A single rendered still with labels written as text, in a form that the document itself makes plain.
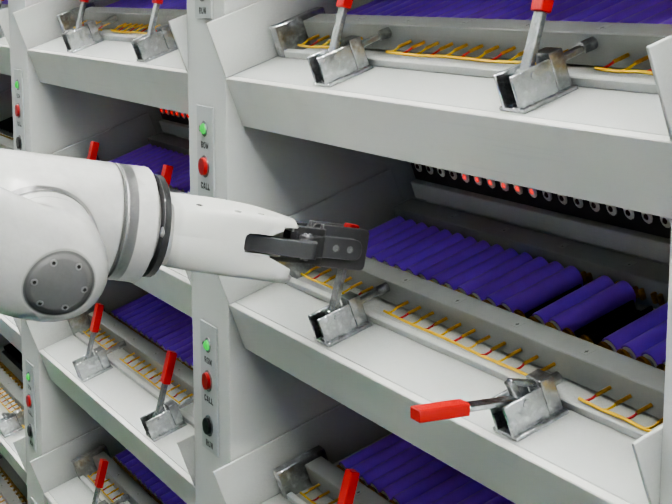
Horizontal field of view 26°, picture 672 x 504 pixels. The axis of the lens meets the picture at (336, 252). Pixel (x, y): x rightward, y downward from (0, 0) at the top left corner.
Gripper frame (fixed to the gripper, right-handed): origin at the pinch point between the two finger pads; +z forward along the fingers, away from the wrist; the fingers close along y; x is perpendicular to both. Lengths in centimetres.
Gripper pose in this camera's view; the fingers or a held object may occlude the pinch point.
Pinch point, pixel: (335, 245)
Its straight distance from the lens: 112.5
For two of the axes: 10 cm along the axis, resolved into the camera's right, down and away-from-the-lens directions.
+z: 8.9, 0.9, 4.5
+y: 4.3, 1.6, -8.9
